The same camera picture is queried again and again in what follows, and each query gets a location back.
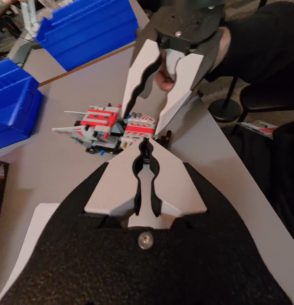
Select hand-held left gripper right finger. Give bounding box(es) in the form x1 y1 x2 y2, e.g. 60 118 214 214
147 138 207 218

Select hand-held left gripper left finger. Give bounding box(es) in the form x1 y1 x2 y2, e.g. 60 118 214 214
84 138 147 217

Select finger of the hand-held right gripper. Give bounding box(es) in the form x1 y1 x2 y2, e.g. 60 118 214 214
155 53 205 140
122 39 162 119

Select blue storage bin square tag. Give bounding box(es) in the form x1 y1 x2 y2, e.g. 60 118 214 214
35 0 139 72

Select grey red toy truck model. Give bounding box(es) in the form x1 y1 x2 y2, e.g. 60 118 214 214
52 103 172 156

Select person's right forearm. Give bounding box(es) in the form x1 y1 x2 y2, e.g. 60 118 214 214
209 0 294 84

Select grey desk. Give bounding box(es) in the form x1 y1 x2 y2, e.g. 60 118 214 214
0 43 294 305

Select person's right hand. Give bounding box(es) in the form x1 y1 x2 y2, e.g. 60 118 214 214
154 26 233 92

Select black floor stand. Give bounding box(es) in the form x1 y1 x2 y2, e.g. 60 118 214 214
208 77 242 123

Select red white magazine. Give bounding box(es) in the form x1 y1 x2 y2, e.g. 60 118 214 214
239 120 279 139

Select white metal rack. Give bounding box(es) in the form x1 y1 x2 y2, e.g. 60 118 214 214
19 0 42 40

